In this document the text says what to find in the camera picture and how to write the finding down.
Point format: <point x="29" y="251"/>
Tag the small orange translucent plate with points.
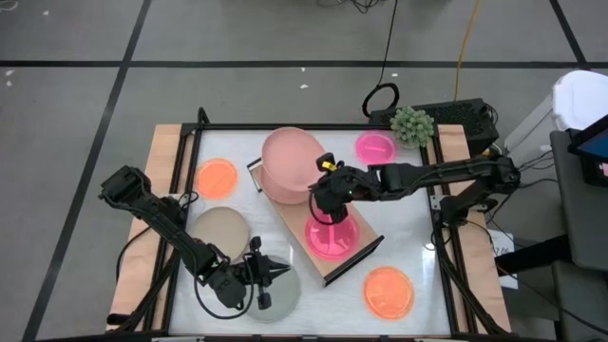
<point x="216" y="178"/>

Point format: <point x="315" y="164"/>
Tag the black tablet screen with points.
<point x="596" y="147"/>

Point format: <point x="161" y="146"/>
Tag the beige matte plate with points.
<point x="218" y="230"/>

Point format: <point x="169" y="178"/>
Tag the large orange translucent plate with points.
<point x="388" y="293"/>

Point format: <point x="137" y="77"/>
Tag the black aluminium table frame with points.
<point x="309" y="127"/>

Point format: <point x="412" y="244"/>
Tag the green potted plant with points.
<point x="412" y="127"/>

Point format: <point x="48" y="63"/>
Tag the grey desk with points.
<point x="586" y="228"/>

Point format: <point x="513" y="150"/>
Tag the white paper sheet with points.
<point x="503" y="247"/>

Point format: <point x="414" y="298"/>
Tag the small magenta translucent plate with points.
<point x="375" y="148"/>

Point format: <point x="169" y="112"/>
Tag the black desk base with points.
<point x="532" y="254"/>

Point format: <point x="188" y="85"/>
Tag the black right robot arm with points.
<point x="427" y="176"/>

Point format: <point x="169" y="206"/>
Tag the black computer case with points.
<point x="461" y="119"/>

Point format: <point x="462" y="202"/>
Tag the white lidded bin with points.
<point x="584" y="97"/>

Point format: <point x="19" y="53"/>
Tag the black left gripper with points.
<point x="233" y="285"/>

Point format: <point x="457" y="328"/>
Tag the grey-green matte plate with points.
<point x="285" y="294"/>

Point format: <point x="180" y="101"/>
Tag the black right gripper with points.
<point x="339" y="187"/>

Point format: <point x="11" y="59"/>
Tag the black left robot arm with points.
<point x="161" y="218"/>

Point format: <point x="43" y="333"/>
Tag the large magenta divided plate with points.
<point x="332" y="244"/>

